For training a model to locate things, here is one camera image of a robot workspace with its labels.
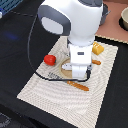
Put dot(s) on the large grey pot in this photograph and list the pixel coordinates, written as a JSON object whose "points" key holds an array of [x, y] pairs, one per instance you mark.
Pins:
{"points": [[104, 14]]}

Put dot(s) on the orange toy bread loaf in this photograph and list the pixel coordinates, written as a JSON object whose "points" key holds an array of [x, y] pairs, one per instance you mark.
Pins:
{"points": [[97, 48]]}

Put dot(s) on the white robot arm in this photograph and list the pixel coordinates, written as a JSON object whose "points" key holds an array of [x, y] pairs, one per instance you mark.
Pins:
{"points": [[78, 20]]}

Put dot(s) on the red toy tomato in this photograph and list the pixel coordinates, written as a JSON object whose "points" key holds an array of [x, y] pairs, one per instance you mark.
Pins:
{"points": [[50, 60]]}

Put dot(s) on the brown wooden board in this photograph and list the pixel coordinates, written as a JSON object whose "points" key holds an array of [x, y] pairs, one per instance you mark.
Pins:
{"points": [[111, 28]]}

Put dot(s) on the wooden handled fork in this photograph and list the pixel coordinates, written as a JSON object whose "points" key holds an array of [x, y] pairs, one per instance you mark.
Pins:
{"points": [[72, 83]]}

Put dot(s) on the beige bowl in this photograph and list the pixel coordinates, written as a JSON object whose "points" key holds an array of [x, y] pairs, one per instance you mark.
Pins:
{"points": [[124, 16]]}

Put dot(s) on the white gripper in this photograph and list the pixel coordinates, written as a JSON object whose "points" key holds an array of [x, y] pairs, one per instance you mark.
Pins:
{"points": [[80, 59]]}

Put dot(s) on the wooden handled knife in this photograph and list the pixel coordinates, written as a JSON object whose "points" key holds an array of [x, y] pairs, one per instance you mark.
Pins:
{"points": [[96, 62]]}

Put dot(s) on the white woven placemat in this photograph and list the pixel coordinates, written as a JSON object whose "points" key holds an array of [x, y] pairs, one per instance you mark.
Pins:
{"points": [[75, 106]]}

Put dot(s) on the round wooden plate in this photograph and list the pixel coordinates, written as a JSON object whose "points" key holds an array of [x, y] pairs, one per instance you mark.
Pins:
{"points": [[65, 73]]}

